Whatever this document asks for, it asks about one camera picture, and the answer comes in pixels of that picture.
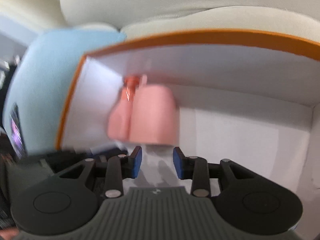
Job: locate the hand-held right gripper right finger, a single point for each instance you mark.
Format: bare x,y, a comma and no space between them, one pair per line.
178,163

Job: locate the white box with orange rim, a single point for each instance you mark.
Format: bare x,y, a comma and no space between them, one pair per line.
237,130

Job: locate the pink box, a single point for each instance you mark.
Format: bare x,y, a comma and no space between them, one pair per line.
155,115

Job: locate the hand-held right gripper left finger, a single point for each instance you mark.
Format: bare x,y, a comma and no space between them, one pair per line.
137,162

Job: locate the pink bottle with orange cap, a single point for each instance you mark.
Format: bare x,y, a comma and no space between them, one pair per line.
120,122

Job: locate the cream sofa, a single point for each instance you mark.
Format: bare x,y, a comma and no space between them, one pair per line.
175,0

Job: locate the smartphone with lit screen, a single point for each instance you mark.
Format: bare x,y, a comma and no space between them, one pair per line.
16,130

